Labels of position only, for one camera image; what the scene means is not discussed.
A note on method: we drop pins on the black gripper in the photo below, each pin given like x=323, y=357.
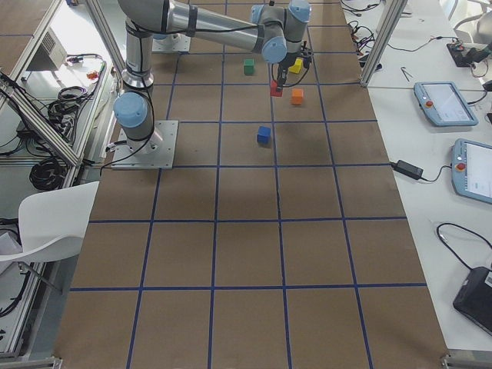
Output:
x=282, y=72

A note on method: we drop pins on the red wooden block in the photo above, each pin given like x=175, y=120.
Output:
x=275, y=90

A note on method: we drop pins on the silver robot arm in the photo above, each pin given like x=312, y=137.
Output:
x=192, y=70
x=166, y=38

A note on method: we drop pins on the yellow wooden block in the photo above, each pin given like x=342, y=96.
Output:
x=297, y=66

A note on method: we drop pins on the orange wooden block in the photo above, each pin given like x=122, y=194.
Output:
x=297, y=96

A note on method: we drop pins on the green wooden block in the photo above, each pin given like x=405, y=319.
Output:
x=248, y=66

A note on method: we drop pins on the blue wooden block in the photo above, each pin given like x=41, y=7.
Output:
x=263, y=135

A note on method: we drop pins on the black power adapter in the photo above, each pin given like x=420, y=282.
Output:
x=407, y=169

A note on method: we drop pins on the upper teach pendant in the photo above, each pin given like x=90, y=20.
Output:
x=443, y=105

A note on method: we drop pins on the teach pendant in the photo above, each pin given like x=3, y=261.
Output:
x=471, y=169
x=443, y=105

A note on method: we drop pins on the black device on desk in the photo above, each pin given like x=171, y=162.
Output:
x=462, y=55

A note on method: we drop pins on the lower teach pendant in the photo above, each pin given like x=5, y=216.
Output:
x=471, y=169

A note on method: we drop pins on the grey electronics box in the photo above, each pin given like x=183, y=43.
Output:
x=49, y=54

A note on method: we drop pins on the white plastic chair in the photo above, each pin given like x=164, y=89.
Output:
x=53, y=224

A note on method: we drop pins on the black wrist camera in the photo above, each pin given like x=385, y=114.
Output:
x=306, y=55

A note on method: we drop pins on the aluminium frame post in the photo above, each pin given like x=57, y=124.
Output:
x=391, y=15

